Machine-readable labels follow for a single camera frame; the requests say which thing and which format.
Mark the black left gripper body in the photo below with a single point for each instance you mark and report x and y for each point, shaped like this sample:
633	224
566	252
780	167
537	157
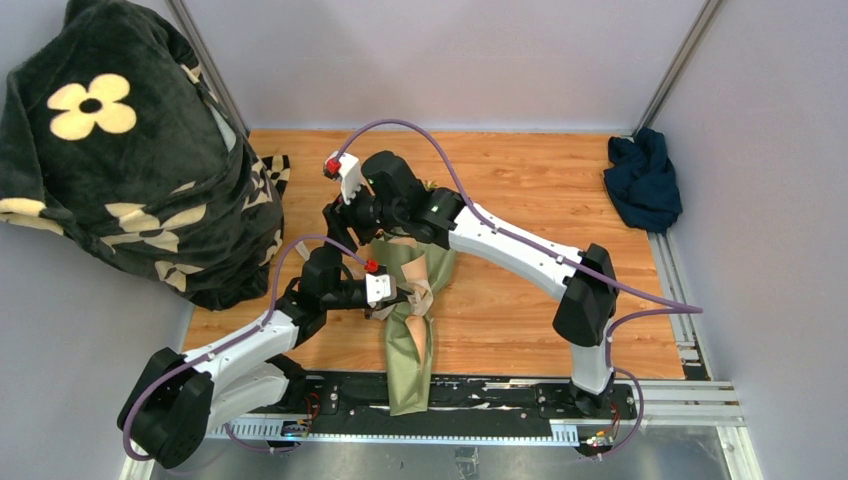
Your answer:
345	297

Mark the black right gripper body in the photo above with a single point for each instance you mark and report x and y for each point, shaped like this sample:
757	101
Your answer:
367	214

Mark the green and peach wrapping paper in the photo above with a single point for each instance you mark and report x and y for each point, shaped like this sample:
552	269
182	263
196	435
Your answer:
408	333

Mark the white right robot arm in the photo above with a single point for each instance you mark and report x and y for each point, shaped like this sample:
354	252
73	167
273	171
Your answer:
567	274

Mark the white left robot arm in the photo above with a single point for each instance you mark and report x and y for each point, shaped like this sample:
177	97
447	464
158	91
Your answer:
218	371

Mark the dark floral fleece blanket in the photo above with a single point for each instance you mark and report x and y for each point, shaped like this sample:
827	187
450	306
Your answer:
111	138

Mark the navy blue cloth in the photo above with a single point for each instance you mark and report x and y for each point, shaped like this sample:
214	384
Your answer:
641	181

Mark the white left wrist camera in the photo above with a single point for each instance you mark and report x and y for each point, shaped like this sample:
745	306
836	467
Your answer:
379	286

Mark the black and aluminium base rail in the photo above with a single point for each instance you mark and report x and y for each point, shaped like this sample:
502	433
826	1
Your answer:
274	410

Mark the left aluminium frame post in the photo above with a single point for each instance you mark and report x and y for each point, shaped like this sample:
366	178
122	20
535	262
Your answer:
185	21

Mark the aluminium frame post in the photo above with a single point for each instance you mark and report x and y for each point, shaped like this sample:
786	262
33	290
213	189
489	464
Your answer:
185	21
698	29

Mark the right aluminium frame post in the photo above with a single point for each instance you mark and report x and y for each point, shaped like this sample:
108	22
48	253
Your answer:
698	29

